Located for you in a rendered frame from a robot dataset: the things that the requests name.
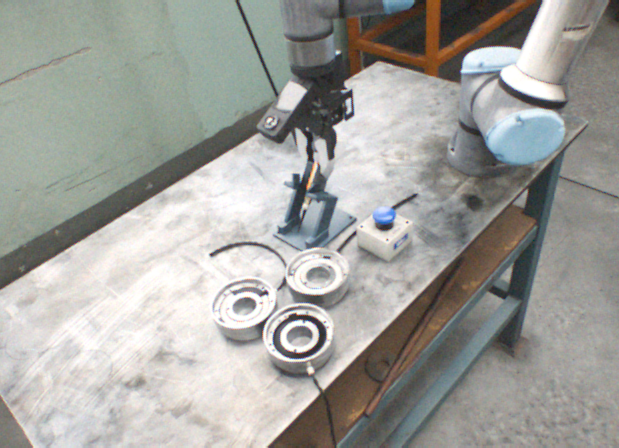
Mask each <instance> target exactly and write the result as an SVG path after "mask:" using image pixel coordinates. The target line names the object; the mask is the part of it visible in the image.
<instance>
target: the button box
mask: <svg viewBox="0 0 619 448"><path fill-rule="evenodd" d="M356 234H357V246H359V247H361V248H362V249H365V250H367V251H369V252H371V253H373V254H374V255H376V256H378V257H380V258H382V259H383V260H385V261H387V262H389V261H390V260H391V259H392V258H393V257H395V256H396V255H397V254H398V253H399V252H400V251H401V250H402V249H403V248H405V247H407V246H408V245H409V244H410V243H411V242H412V241H413V221H411V220H409V219H406V218H403V217H401V216H399V215H397V214H396V217H395V219H394V220H393V221H392V222H390V223H387V224H386V225H383V224H381V223H378V222H376V221H375V220H374V219H373V214H372V215H371V216H370V217H368V218H367V219H366V220H365V221H364V222H361V223H360V224H359V225H358V227H356Z"/></svg>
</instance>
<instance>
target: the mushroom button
mask: <svg viewBox="0 0 619 448"><path fill-rule="evenodd" d="M395 217H396V213H395V211H394V210H393V209H392V208H391V207H388V206H381V207H378V208H376V209H375V210H374V212H373V219H374V220H375V221H376V222H378V223H381V224H383V225H386V224H387V223H390V222H392V221H393V220H394V219H395Z"/></svg>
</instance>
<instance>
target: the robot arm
mask: <svg viewBox="0 0 619 448"><path fill-rule="evenodd" d="M278 2H279V9H280V15H281V22H282V28H283V34H285V41H286V49H287V56H288V61H289V62H290V68H291V72H292V74H294V76H293V77H292V78H291V80H290V81H289V83H288V84H287V85H286V87H285V88H283V90H282V91H281V92H280V94H279V95H278V96H277V98H276V99H275V102H274V103H273V104H272V106H271V107H270V109H269V110H268V111H267V113H266V114H265V116H264V117H263V118H262V120H261V121H260V122H259V124H258V125H257V128H258V130H259V131H260V133H261V134H262V135H263V136H264V137H266V138H268V139H270V140H272V141H274V142H276V143H282V142H283V141H284V139H286V138H287V137H288V135H289V134H290V132H291V133H292V135H293V138H294V141H295V143H296V147H298V150H299V152H300V155H301V157H302V158H303V160H304V162H305V164H306V163H307V161H310V162H314V159H313V153H314V152H315V150H317V152H318V155H319V159H318V162H319V165H320V171H319V172H320V173H321V174H322V175H323V176H325V177H326V178H329V177H330V175H331V174H332V172H333V169H334V164H335V162H336V161H337V160H338V159H339V158H340V156H341V155H342V154H343V153H344V152H345V150H346V148H347V143H346V141H345V140H344V139H339V140H338V139H337V132H336V130H335V128H334V127H333V126H334V125H335V126H336V125H338V124H339V123H341V122H342V121H343V119H345V121H348V120H349V119H351V118H352V117H353V116H354V103H353V88H351V87H348V86H345V82H344V70H343V57H342V52H340V51H336V44H335V33H334V23H333V19H342V18H351V17H359V16H367V15H374V14H383V13H387V14H391V13H392V12H395V11H401V10H406V9H409V8H410V7H411V6H412V5H413V3H414V0H278ZM609 2H610V0H544V1H543V3H542V5H541V8H540V10H539V12H538V14H537V16H536V19H535V21H534V23H533V25H532V27H531V30H530V32H529V34H528V36H527V38H526V41H525V43H524V45H523V47H522V49H521V50H519V49H516V48H510V47H490V48H483V49H479V50H475V51H473V52H471V53H469V54H467V55H466V56H465V58H464V60H463V65H462V70H461V73H462V74H461V87H460V100H459V113H458V118H459V123H457V124H458V125H456V128H455V130H454V132H453V134H452V136H451V139H450V141H449V144H448V147H447V160H448V162H449V163H450V165H451V166H453V167H454V168H456V169H457V170H459V171H461V172H463V173H465V174H468V175H472V176H477V177H497V176H502V175H505V174H508V173H510V172H513V171H515V170H516V169H517V168H518V167H519V166H520V165H528V164H532V163H535V162H536V161H538V160H542V159H544V158H546V157H548V156H549V155H551V154H552V153H553V152H554V151H555V150H556V149H557V148H558V147H559V146H560V144H561V142H562V141H563V138H564V135H565V127H564V121H563V119H562V118H561V117H560V116H561V113H562V111H563V110H564V108H565V106H566V104H567V102H568V100H569V99H570V97H571V90H570V88H569V85H568V80H569V78H570V76H571V75H572V73H573V71H574V69H575V67H576V65H577V63H578V61H579V60H580V58H581V56H582V54H583V52H584V51H583V50H584V48H585V46H586V45H587V43H588V41H589V39H590V37H591V35H592V33H593V32H594V30H595V28H596V26H597V24H598V22H599V20H600V18H601V17H602V15H603V13H604V11H605V9H606V7H607V5H608V3H609ZM341 90H343V91H344V90H346V91H344V92H343V93H342V91H341ZM348 98H351V111H350V112H349V113H347V111H348V109H347V106H346V101H347V100H348Z"/></svg>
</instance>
